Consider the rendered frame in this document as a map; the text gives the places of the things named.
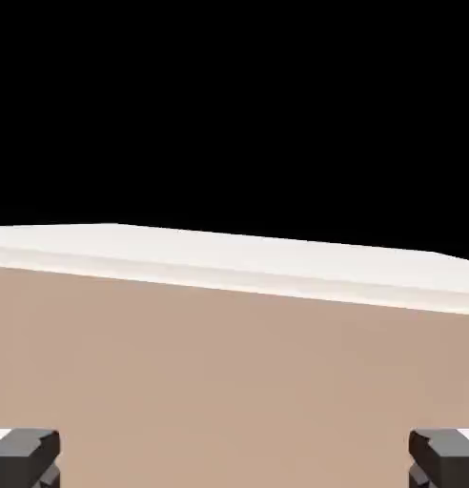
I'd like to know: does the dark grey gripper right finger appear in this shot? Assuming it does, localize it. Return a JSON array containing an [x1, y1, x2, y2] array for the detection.
[[407, 427, 469, 488]]

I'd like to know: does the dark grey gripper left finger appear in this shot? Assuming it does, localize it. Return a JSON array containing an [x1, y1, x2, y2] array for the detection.
[[0, 427, 62, 488]]

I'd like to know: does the tan cabinet with white top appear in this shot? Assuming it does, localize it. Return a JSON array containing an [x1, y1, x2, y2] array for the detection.
[[0, 222, 469, 488]]

